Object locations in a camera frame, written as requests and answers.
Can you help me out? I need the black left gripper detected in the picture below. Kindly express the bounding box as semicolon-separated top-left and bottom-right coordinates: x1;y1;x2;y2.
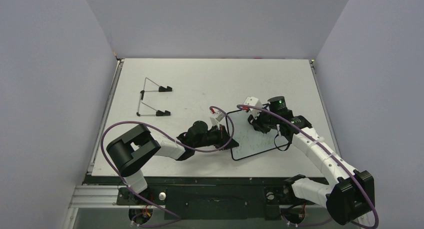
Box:
194;124;239;151

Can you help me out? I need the black framed small whiteboard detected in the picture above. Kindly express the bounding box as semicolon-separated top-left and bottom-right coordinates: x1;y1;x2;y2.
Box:
228;110;289;161

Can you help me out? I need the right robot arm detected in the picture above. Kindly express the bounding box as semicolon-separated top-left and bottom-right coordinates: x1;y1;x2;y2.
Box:
239;96;377;225

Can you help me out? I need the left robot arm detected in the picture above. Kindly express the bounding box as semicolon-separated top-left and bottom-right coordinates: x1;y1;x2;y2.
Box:
103;120;239;204

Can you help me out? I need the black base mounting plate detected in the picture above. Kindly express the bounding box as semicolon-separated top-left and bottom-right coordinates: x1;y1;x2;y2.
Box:
82;176;335;222

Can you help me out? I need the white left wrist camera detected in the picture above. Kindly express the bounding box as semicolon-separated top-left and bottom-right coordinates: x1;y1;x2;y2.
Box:
209;108;226;130

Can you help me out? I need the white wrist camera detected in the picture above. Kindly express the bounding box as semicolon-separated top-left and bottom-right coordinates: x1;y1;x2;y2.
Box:
209;108;226;130
242;96;263;120

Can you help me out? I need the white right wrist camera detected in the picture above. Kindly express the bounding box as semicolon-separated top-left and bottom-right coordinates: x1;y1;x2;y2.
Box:
242;96;263;120

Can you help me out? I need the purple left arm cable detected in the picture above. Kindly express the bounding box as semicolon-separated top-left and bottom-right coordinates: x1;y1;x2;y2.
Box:
100;105;235;228

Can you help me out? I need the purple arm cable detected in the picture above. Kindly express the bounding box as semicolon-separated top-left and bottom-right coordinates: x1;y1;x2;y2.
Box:
236;104;380;229
100;105;235;228

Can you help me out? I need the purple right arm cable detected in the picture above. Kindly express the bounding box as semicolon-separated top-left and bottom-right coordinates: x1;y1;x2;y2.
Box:
236;104;380;229

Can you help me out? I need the wire whiteboard stand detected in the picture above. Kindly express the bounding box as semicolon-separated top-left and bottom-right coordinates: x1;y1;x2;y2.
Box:
135;77;173;117

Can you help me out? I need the aluminium frame rail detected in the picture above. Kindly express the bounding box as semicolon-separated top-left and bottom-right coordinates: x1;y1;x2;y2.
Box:
85;58;126;175

